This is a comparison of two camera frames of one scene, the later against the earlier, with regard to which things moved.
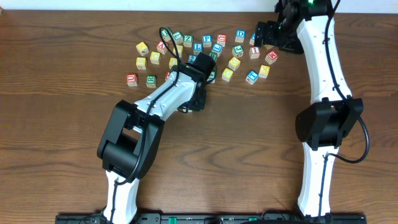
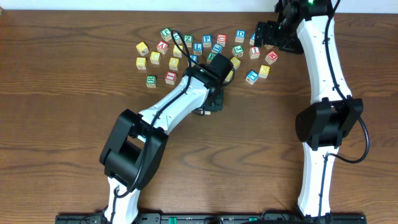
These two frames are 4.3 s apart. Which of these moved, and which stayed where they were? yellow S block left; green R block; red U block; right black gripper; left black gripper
Moved: left black gripper; red U block
Stayed: green R block; yellow S block left; right black gripper
